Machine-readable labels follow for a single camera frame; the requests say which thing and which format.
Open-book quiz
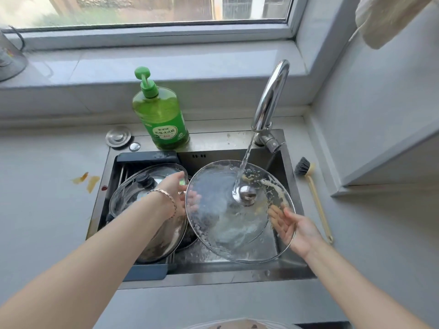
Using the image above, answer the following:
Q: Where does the person's right hand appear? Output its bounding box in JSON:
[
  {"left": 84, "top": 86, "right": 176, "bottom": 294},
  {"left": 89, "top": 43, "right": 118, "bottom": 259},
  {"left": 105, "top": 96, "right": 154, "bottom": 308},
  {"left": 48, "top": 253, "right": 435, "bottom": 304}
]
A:
[{"left": 268, "top": 204, "right": 325, "bottom": 258}]

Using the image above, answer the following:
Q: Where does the person's left hand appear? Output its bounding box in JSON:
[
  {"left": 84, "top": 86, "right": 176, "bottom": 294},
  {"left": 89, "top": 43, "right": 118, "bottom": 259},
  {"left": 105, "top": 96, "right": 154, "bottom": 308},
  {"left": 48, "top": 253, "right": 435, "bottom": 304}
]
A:
[{"left": 155, "top": 171, "right": 202, "bottom": 220}]

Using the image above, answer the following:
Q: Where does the glass lid with steel knob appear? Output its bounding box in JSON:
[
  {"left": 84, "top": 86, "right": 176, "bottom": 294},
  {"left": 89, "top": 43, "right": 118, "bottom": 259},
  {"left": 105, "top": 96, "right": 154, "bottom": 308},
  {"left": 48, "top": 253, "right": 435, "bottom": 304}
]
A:
[{"left": 185, "top": 160, "right": 297, "bottom": 264}]

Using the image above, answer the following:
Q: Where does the person's right forearm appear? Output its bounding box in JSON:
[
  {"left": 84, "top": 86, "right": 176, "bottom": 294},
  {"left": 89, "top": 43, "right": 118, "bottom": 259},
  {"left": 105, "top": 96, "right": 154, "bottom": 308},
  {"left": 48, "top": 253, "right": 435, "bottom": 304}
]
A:
[{"left": 302, "top": 237, "right": 431, "bottom": 329}]

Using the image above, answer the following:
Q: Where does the person's left forearm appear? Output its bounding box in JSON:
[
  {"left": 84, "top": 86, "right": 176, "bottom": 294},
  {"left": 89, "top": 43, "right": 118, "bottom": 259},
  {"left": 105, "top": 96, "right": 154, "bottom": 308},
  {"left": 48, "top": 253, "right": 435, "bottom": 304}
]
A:
[{"left": 0, "top": 188, "right": 176, "bottom": 329}]

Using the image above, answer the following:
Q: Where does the glass lid with black knob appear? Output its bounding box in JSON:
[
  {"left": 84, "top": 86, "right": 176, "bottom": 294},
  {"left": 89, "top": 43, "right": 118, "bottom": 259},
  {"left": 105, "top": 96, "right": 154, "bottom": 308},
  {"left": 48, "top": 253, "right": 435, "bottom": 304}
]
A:
[{"left": 109, "top": 163, "right": 189, "bottom": 220}]

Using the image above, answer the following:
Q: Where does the stainless steel pot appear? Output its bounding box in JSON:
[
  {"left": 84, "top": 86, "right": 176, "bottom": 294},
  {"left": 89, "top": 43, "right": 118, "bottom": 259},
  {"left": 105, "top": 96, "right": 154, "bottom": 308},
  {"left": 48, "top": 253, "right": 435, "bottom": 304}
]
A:
[{"left": 135, "top": 207, "right": 190, "bottom": 264}]

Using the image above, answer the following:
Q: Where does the green dish soap pump bottle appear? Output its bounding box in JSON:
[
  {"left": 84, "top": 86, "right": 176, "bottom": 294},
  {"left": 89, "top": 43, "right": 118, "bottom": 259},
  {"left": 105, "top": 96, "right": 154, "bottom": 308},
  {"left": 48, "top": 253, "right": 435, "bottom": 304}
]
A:
[{"left": 132, "top": 66, "right": 190, "bottom": 151}]

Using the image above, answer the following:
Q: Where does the running water stream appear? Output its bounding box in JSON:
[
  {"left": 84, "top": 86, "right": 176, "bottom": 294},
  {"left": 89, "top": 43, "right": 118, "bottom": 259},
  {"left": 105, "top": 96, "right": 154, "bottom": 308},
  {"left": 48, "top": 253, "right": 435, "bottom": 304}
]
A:
[{"left": 234, "top": 132, "right": 257, "bottom": 199}]

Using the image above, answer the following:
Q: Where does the silver sink drain stopper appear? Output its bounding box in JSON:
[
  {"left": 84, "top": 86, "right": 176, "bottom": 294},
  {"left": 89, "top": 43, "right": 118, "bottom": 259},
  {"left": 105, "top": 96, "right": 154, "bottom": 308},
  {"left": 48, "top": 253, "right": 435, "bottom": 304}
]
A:
[{"left": 105, "top": 126, "right": 132, "bottom": 148}]

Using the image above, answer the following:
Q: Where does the stainless steel sink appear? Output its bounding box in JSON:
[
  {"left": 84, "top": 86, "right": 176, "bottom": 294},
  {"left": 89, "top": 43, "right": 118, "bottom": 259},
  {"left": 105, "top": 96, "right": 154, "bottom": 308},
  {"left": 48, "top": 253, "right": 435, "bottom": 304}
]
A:
[{"left": 86, "top": 129, "right": 318, "bottom": 290}]

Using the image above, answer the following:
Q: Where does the blue sink drain rack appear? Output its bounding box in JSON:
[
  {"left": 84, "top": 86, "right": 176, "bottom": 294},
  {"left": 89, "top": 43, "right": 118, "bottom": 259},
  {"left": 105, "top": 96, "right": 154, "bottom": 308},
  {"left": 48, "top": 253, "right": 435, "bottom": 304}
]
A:
[{"left": 106, "top": 151, "right": 190, "bottom": 282}]

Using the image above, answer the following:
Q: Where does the chrome sink faucet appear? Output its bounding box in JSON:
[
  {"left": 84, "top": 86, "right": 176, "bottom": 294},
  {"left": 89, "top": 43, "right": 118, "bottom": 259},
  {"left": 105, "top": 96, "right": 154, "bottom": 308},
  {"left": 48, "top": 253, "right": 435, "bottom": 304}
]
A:
[{"left": 250, "top": 59, "right": 291, "bottom": 153}]

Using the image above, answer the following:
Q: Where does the cream hanging cloth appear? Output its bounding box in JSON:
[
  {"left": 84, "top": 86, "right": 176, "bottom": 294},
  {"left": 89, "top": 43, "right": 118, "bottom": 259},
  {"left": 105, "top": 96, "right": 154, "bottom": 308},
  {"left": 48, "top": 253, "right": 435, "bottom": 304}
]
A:
[{"left": 355, "top": 0, "right": 428, "bottom": 50}]

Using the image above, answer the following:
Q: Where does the gold bracelet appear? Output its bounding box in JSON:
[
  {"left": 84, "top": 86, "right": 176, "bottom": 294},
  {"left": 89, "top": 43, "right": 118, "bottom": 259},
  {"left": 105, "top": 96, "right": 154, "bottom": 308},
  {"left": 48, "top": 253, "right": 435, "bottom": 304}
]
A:
[{"left": 147, "top": 188, "right": 177, "bottom": 220}]

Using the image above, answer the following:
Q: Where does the cream handled dish brush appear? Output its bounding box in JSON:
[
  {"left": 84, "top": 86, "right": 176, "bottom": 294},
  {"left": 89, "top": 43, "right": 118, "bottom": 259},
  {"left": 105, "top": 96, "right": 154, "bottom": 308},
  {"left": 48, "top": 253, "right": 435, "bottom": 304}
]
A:
[{"left": 294, "top": 156, "right": 335, "bottom": 244}]

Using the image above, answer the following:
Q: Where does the white window frame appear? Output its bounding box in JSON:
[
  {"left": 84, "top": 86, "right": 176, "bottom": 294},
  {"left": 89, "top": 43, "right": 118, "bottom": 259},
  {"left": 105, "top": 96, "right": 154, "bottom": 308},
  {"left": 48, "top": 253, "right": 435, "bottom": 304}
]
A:
[{"left": 0, "top": 0, "right": 311, "bottom": 50}]

